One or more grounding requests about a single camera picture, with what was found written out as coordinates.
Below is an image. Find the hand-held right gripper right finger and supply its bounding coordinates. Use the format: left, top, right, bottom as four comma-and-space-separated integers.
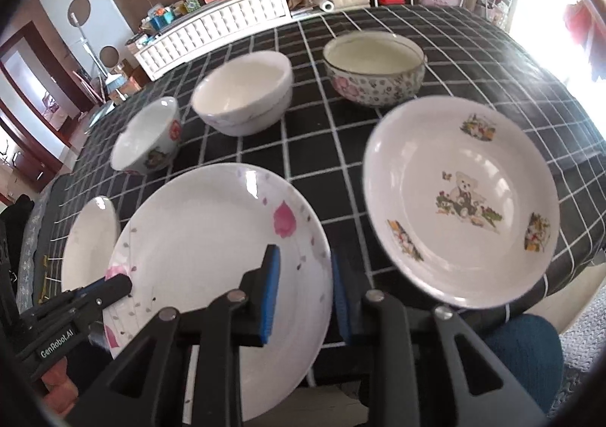
330, 248, 550, 427

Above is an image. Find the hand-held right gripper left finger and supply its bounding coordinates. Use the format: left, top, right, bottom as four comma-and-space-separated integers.
66, 244, 285, 427

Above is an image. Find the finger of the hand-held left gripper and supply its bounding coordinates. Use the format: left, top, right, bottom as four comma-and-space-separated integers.
71, 274, 133, 321
28, 279, 114, 314

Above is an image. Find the plain white plate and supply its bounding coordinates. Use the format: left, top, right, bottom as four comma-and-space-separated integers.
61, 196, 122, 292

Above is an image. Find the white plate with pink petals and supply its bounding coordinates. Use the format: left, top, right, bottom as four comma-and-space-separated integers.
102, 163, 333, 423

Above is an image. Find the white plate with bear print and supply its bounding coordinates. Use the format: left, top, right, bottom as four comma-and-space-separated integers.
362, 95, 562, 309

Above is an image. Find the small floral white bowl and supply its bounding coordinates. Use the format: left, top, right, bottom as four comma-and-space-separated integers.
110, 96, 183, 174

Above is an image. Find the plain white bowl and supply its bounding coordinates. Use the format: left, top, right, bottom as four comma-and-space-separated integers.
191, 53, 293, 136

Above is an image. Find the large floral patterned bowl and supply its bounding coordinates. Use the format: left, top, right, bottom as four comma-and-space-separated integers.
323, 30, 428, 108

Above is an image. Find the person's left hand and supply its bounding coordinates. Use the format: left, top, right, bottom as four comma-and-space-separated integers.
42, 358, 72, 397

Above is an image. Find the black checked tablecloth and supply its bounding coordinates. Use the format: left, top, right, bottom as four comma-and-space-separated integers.
28, 5, 606, 390

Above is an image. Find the person's right leg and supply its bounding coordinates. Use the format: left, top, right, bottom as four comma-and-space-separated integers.
478, 313, 564, 413

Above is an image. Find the floor lamp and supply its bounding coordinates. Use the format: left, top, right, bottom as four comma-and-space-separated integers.
70, 13, 111, 102

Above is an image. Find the grey quilted mat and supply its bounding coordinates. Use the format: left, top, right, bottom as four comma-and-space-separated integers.
554, 313, 603, 409

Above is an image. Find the white tufted cabinet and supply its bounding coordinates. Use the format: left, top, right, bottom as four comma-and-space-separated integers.
133, 0, 365, 81

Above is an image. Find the white paper roll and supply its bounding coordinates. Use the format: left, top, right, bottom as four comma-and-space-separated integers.
291, 0, 334, 19

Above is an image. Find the red hanging cloth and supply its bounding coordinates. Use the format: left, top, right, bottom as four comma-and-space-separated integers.
563, 1, 594, 45

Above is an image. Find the wooden door frame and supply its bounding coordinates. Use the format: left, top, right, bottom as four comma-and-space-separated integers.
0, 22, 91, 191

